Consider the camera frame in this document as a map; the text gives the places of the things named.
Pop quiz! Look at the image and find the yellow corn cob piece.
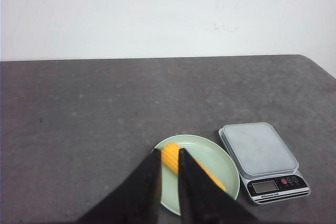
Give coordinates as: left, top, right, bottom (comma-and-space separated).
156, 142, 227, 192

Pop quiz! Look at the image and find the silver digital kitchen scale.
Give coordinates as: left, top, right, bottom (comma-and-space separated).
218, 122, 311, 205

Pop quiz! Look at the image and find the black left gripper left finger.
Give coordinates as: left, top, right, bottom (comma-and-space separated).
76, 148, 162, 223

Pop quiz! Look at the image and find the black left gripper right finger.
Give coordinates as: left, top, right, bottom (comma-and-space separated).
178, 148, 258, 223

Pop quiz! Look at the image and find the green shallow plate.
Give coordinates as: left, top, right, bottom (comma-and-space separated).
155, 134, 240, 216

